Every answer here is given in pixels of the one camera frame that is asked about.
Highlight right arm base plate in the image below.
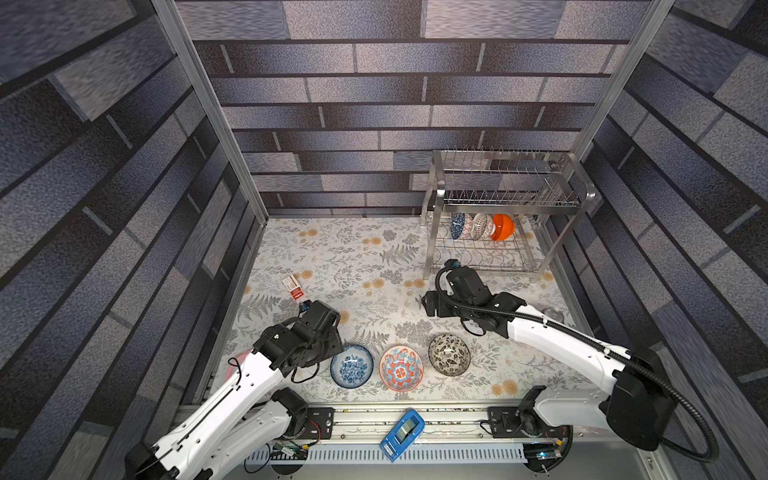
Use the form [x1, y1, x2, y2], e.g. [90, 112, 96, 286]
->
[487, 407, 570, 439]

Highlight red soda can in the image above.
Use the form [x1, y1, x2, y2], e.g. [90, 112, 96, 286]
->
[542, 307, 566, 323]

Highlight blue floral rim bowl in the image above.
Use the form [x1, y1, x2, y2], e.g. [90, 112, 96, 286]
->
[330, 344, 373, 389]

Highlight aluminium rail frame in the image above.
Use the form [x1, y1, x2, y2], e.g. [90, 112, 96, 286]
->
[149, 400, 673, 480]

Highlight blue handheld meter device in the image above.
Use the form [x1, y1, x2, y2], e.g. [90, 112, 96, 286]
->
[380, 409, 426, 462]

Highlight blue dotted pattern bowl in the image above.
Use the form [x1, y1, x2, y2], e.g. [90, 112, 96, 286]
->
[450, 213, 474, 240]

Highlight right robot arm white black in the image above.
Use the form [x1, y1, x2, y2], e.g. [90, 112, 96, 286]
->
[421, 260, 677, 451]

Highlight red blue floral bowl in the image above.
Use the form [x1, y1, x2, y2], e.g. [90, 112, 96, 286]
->
[379, 345, 424, 393]

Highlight small red white box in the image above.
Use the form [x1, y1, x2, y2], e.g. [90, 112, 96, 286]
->
[282, 275, 305, 302]

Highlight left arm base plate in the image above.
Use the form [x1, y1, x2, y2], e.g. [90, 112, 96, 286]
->
[296, 407, 335, 442]

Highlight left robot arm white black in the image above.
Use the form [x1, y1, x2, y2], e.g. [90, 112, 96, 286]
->
[124, 301, 342, 479]

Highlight orange bowl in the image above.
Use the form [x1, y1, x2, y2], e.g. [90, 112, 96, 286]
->
[491, 214, 516, 242]

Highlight black white floral bowl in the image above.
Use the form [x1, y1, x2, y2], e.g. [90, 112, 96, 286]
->
[428, 334, 471, 377]

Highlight white lattice pattern bowl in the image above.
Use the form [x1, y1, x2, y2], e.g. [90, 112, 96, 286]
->
[471, 213, 495, 241]

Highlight floral table mat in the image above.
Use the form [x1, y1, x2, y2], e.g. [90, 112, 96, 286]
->
[222, 217, 589, 403]

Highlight steel two-tier dish rack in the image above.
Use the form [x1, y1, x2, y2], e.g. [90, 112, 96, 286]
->
[414, 150, 597, 275]

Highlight pink alarm clock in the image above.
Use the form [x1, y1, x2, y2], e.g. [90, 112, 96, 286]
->
[225, 351, 249, 380]

